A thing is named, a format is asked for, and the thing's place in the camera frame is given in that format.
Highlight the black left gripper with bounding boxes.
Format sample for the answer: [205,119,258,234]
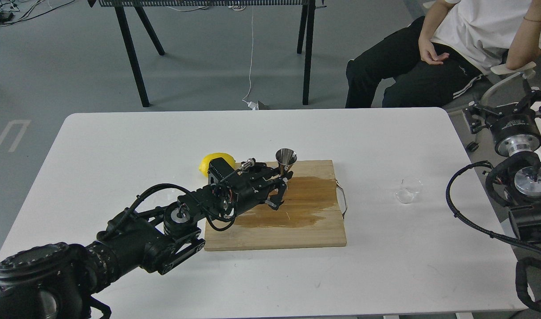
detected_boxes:
[208,158,293,218]

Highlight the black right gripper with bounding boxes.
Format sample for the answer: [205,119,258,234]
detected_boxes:
[462,89,541,157]

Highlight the steel double jigger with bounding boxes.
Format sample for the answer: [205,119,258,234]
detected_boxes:
[276,148,297,183]

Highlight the clear glass measuring cup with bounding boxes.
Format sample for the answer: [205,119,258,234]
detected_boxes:
[396,176,424,204]

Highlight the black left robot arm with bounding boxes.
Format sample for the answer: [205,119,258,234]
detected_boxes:
[0,157,294,319]

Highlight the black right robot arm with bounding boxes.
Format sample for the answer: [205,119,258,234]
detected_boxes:
[445,88,541,254]

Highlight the person's right hand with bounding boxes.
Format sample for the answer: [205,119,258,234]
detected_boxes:
[418,36,450,65]

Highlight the wooden cutting board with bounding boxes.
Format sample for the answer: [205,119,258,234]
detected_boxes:
[205,159,347,252]

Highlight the yellow lemon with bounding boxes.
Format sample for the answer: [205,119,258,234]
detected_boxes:
[198,153,236,178]

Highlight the seated person white shirt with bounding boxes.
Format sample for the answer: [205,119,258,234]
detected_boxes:
[345,0,541,109]

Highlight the black trestle table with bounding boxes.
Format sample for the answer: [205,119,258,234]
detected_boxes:
[87,0,326,109]

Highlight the white power cable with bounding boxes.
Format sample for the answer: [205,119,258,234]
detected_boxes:
[241,5,262,110]

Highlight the black cables on floor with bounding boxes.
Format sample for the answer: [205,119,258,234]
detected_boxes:
[0,0,76,31]

